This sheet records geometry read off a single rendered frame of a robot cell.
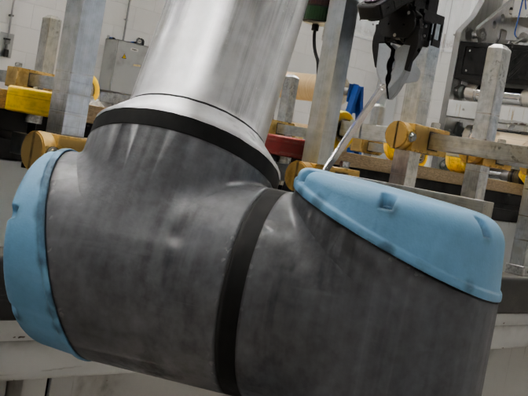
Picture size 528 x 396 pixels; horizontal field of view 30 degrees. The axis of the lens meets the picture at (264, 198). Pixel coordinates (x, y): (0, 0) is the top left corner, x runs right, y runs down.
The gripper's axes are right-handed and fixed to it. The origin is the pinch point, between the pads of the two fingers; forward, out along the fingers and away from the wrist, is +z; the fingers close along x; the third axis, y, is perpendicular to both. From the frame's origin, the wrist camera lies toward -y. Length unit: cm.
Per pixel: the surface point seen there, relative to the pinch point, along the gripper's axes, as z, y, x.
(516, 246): 25, 68, 8
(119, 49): -53, 464, 674
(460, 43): -43, 225, 135
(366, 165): 12.7, 31.3, 25.4
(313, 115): 6.0, -7.2, 8.5
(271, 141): 11.3, -5.5, 18.5
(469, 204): 15.5, -3.0, -20.6
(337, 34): -7.6, -7.2, 6.6
